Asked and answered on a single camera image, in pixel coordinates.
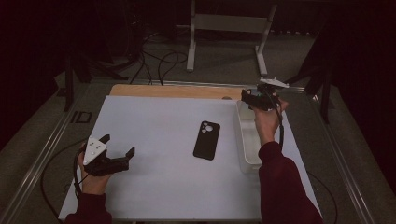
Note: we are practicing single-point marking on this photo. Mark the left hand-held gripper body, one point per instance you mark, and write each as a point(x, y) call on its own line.
point(95, 151)

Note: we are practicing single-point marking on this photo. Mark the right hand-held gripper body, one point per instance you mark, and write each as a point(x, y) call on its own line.
point(266, 99)

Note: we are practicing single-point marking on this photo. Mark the white plastic bin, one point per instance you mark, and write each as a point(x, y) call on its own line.
point(249, 146)

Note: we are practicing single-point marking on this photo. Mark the black phone case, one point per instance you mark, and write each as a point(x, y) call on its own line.
point(206, 141)

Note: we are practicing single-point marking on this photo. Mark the person's right hand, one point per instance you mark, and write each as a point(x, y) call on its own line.
point(267, 124)

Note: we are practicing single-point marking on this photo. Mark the person's left hand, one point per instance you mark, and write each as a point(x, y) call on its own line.
point(93, 185)

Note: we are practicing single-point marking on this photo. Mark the white table mat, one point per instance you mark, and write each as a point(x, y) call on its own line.
point(168, 174)

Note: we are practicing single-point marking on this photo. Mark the black tripod stand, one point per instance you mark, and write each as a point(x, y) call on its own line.
point(70, 84)
point(325, 93)

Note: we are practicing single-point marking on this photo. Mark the white metal stand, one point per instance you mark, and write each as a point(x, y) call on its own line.
point(230, 23)

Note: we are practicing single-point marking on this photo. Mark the aluminium frame rail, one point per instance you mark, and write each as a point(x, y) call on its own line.
point(339, 161)
point(40, 161)

